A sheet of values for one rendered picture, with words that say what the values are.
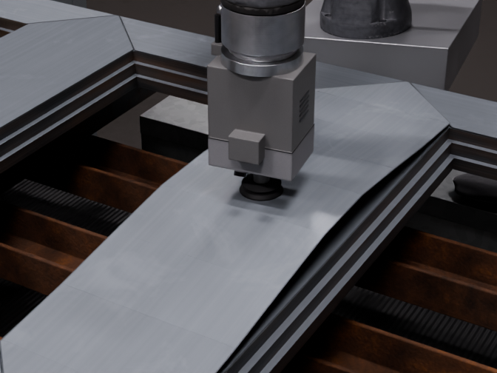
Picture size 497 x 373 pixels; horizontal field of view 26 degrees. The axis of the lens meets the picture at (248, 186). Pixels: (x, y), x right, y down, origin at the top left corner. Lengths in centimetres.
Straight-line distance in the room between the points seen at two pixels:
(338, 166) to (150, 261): 24
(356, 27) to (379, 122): 52
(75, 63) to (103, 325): 57
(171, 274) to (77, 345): 11
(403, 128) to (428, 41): 52
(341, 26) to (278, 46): 81
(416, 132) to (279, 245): 30
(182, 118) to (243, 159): 68
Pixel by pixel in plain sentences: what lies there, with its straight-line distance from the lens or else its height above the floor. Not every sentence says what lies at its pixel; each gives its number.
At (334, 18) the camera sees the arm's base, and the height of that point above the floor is 78.
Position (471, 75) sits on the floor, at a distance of 351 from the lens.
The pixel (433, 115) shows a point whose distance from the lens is 127.
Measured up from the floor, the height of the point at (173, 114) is 68.
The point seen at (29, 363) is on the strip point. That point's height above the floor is 86.
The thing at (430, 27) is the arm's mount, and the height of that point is 76.
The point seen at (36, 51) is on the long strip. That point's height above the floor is 86.
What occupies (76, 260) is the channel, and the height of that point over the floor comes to 68.
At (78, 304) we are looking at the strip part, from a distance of 94.
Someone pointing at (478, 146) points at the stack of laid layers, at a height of 84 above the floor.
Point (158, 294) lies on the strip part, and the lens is 94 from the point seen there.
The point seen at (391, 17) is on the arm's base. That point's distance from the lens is 176.
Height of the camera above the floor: 143
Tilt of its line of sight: 30 degrees down
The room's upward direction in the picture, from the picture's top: straight up
